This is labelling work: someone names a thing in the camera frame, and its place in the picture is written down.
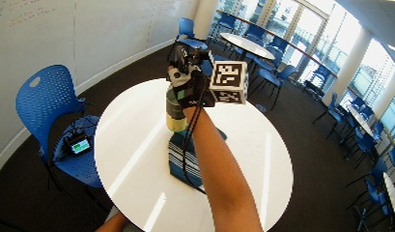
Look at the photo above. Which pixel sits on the green and yellow cylindrical container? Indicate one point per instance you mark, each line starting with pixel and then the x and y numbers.
pixel 176 121

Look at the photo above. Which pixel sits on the white marker cube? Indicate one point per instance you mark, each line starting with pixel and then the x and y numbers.
pixel 228 80

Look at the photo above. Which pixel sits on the blue perforated plastic chair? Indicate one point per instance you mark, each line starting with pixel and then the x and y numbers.
pixel 47 100
pixel 188 30

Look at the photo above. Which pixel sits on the white round table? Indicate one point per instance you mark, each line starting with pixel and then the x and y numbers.
pixel 248 45
pixel 359 117
pixel 393 196

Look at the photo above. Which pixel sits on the white building column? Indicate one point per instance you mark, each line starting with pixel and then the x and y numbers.
pixel 349 64
pixel 205 14

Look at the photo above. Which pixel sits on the blue striped cloth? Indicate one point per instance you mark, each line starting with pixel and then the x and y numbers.
pixel 184 161

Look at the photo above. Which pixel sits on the small black screen device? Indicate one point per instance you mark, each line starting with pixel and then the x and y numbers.
pixel 79 145

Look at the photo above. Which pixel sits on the cluster of blue seats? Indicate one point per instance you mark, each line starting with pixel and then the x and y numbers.
pixel 355 135

